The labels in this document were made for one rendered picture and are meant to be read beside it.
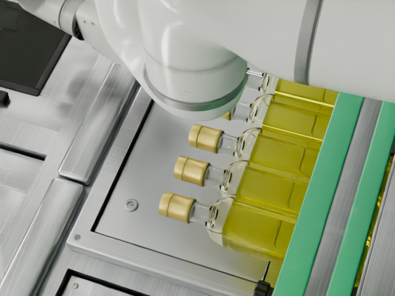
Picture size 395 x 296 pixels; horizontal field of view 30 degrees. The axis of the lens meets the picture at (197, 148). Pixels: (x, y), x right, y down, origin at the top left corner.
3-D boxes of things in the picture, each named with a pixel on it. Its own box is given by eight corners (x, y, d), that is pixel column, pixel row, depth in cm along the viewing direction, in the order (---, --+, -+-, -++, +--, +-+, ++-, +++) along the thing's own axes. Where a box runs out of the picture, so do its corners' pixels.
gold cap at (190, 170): (206, 188, 105) (177, 180, 106) (213, 164, 105) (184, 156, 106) (200, 186, 101) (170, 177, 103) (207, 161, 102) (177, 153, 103)
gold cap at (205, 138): (225, 138, 108) (197, 131, 109) (223, 125, 105) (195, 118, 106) (217, 158, 107) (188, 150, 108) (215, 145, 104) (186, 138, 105)
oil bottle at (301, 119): (397, 143, 106) (255, 107, 112) (402, 123, 101) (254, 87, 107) (388, 176, 104) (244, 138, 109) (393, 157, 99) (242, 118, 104)
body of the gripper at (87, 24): (76, 50, 124) (128, 79, 120) (60, 10, 115) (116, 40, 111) (104, 20, 126) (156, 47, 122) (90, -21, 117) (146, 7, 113)
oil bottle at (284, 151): (387, 178, 104) (243, 140, 109) (392, 159, 99) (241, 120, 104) (378, 213, 101) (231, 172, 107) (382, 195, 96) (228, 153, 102)
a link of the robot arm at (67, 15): (67, 46, 124) (80, 53, 123) (54, 12, 117) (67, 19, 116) (96, 16, 127) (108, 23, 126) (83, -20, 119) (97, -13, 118)
